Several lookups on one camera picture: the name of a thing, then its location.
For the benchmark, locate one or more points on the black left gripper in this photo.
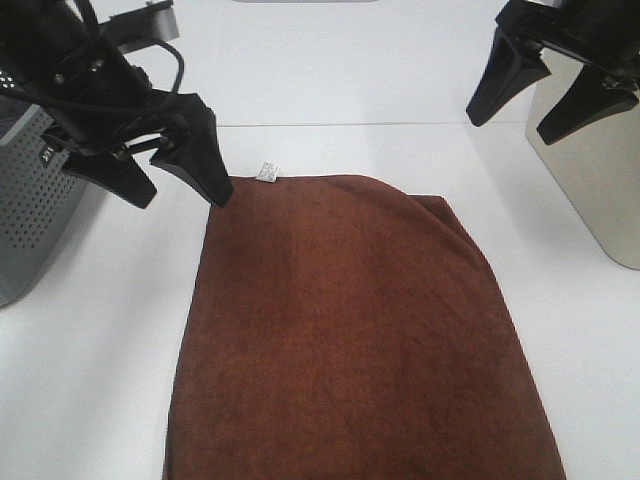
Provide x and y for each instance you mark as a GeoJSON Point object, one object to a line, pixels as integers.
{"type": "Point", "coordinates": [64, 60]}

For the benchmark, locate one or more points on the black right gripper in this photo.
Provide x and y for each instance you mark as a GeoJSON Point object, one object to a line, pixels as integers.
{"type": "Point", "coordinates": [603, 35]}

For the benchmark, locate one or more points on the brown towel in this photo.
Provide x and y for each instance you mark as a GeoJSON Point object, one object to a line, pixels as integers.
{"type": "Point", "coordinates": [342, 329]}

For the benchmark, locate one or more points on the beige plastic storage basket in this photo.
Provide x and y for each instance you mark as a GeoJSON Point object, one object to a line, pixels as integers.
{"type": "Point", "coordinates": [597, 167]}

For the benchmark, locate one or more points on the grey perforated laundry basket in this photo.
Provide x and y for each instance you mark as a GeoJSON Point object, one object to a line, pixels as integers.
{"type": "Point", "coordinates": [37, 197]}

